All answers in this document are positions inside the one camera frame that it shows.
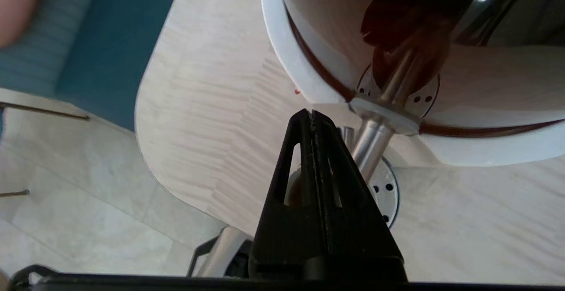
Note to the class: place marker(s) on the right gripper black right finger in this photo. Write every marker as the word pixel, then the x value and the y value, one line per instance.
pixel 353 238

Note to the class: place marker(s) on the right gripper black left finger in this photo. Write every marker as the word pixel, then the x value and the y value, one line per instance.
pixel 287 238

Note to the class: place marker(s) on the large dispenser with dark tea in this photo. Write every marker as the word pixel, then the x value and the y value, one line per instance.
pixel 309 17

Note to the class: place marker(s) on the dark blue bench seat cushion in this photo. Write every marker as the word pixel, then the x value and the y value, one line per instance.
pixel 119 39

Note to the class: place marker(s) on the teal ribbed bench backrest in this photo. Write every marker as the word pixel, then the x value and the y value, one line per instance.
pixel 44 61

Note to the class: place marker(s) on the pink bolster cushion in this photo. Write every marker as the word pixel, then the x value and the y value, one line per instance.
pixel 17 4

